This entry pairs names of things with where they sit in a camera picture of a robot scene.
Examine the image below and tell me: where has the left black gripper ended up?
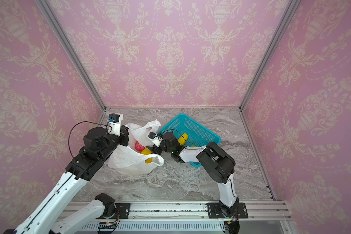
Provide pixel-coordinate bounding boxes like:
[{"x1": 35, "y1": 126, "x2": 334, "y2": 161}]
[{"x1": 97, "y1": 123, "x2": 131, "y2": 162}]

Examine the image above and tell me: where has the yellow banana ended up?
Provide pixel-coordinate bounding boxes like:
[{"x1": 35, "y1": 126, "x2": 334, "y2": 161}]
[{"x1": 178, "y1": 133, "x2": 188, "y2": 146}]

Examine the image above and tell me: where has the teal plastic basket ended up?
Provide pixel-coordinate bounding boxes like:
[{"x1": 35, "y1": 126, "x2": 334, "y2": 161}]
[{"x1": 157, "y1": 113, "x2": 221, "y2": 167}]

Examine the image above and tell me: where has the red fruit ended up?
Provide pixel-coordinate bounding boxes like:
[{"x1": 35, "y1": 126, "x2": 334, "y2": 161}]
[{"x1": 135, "y1": 141, "x2": 145, "y2": 152}]

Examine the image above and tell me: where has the white plastic bag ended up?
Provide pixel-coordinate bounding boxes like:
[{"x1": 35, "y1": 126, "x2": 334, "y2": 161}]
[{"x1": 108, "y1": 120, "x2": 164, "y2": 176}]

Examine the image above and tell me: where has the orange yellow mango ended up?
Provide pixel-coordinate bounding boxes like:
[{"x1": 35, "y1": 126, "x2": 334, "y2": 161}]
[{"x1": 141, "y1": 148, "x2": 153, "y2": 164}]

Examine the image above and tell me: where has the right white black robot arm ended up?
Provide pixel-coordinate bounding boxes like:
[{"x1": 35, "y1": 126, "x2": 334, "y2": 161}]
[{"x1": 147, "y1": 132, "x2": 239, "y2": 218}]

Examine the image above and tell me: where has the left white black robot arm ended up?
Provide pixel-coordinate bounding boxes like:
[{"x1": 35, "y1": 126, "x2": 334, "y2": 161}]
[{"x1": 5, "y1": 126, "x2": 129, "y2": 234}]

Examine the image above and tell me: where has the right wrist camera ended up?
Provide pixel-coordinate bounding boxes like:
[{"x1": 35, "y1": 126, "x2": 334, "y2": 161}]
[{"x1": 148, "y1": 132, "x2": 162, "y2": 147}]

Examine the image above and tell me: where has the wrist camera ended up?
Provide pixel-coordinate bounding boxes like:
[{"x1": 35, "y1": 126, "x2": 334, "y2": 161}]
[
  {"x1": 148, "y1": 132, "x2": 162, "y2": 147},
  {"x1": 108, "y1": 113, "x2": 123, "y2": 137}
]

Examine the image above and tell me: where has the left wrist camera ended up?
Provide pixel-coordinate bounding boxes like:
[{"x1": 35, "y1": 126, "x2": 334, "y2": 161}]
[{"x1": 108, "y1": 113, "x2": 123, "y2": 137}]

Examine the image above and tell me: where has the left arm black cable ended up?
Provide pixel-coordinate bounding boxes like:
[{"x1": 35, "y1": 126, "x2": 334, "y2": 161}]
[{"x1": 17, "y1": 121, "x2": 113, "y2": 234}]

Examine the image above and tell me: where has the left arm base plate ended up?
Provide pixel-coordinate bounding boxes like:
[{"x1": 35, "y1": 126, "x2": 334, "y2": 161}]
[{"x1": 98, "y1": 203, "x2": 131, "y2": 220}]

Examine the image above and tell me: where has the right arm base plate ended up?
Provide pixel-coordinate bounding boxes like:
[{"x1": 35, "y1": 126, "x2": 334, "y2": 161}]
[{"x1": 207, "y1": 202, "x2": 249, "y2": 219}]

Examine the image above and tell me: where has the aluminium front rail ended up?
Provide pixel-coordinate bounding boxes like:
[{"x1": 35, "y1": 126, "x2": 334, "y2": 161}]
[{"x1": 40, "y1": 200, "x2": 296, "y2": 234}]

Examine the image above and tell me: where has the left aluminium corner post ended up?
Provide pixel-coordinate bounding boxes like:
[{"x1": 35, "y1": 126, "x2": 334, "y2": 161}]
[{"x1": 35, "y1": 0, "x2": 106, "y2": 112}]

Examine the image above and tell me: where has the aluminium corner post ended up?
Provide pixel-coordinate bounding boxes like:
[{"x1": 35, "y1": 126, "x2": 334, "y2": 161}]
[
  {"x1": 240, "y1": 0, "x2": 301, "y2": 113},
  {"x1": 35, "y1": 0, "x2": 106, "y2": 112}
]

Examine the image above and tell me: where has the right aluminium corner post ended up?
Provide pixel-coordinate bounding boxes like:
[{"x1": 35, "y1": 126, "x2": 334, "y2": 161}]
[{"x1": 240, "y1": 0, "x2": 301, "y2": 113}]

